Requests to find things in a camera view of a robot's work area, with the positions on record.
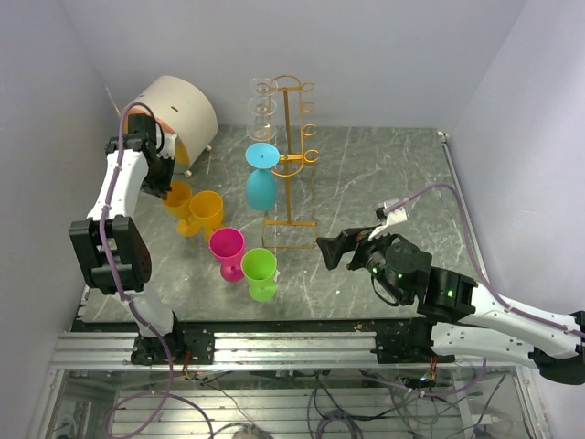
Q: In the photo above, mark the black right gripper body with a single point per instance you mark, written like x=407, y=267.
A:
x=370, y=253

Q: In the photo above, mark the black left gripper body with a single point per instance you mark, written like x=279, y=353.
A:
x=159, y=179

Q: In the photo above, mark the orange plastic goblet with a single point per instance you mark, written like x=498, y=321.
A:
x=177, y=202
x=208, y=209

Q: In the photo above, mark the pink plastic goblet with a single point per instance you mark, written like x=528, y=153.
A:
x=228, y=247

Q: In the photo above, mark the teal plastic goblet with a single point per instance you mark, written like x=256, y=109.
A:
x=261, y=189

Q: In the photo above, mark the clear wine glass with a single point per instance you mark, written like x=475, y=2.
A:
x=261, y=131
x=264, y=86
x=262, y=106

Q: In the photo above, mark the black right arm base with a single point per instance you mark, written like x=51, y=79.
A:
x=405, y=341

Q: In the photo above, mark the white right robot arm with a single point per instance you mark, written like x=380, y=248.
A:
x=459, y=316

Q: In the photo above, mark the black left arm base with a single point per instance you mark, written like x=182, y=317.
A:
x=186, y=342

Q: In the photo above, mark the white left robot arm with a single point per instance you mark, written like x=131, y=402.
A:
x=110, y=250

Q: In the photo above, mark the white orange bread box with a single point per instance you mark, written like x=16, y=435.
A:
x=184, y=110

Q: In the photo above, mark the green plastic goblet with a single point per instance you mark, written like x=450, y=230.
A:
x=259, y=267

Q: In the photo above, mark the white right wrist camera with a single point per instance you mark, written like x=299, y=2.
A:
x=390, y=213

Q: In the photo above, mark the gold wire glass rack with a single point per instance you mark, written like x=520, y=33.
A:
x=293, y=164

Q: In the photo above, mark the aluminium frame rail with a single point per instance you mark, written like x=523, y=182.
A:
x=278, y=351

